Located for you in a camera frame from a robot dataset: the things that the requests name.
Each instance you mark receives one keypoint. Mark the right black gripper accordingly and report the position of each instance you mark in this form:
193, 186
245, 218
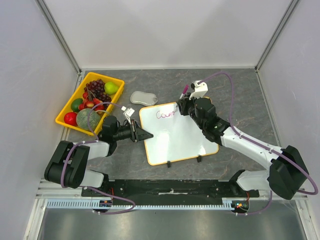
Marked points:
184, 104

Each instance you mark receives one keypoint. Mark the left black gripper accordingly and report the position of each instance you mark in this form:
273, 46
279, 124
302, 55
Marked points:
138, 134

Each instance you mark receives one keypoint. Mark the purple capped white marker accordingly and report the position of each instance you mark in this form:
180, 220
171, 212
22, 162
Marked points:
184, 92

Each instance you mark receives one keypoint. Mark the orange framed whiteboard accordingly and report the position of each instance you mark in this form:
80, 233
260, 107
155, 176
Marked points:
175, 137

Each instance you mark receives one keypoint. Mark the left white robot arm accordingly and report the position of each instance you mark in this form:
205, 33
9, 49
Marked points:
67, 166

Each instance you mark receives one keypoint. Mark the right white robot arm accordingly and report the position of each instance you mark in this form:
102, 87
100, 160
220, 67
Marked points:
284, 169

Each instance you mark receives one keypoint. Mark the grey whiteboard eraser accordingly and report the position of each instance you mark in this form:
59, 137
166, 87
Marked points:
143, 98

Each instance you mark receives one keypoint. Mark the green pear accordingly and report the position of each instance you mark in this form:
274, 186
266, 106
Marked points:
110, 88

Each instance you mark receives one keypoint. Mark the yellow plastic fruit tray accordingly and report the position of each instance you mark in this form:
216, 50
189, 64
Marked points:
91, 76

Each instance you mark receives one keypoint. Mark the green netted melon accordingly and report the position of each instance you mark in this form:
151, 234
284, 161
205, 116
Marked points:
87, 118

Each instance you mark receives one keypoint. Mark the dark purple grape bunch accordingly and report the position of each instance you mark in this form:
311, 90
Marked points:
97, 88

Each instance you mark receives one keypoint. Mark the red apple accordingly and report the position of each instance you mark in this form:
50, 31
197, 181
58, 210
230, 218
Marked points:
70, 118

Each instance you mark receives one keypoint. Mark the green lime fruit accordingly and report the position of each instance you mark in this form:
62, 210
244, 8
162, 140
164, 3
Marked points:
75, 104

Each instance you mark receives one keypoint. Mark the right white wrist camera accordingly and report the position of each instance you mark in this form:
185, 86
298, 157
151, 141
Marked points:
200, 88

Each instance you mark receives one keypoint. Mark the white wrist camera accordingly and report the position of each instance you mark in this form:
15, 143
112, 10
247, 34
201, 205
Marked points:
127, 113
200, 88

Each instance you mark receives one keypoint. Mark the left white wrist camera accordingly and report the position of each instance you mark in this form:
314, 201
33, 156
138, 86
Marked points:
127, 113

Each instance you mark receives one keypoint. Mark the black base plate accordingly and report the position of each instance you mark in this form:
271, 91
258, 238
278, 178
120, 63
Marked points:
171, 191

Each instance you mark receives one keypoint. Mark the white slotted cable duct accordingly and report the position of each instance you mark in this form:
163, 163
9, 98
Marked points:
103, 204

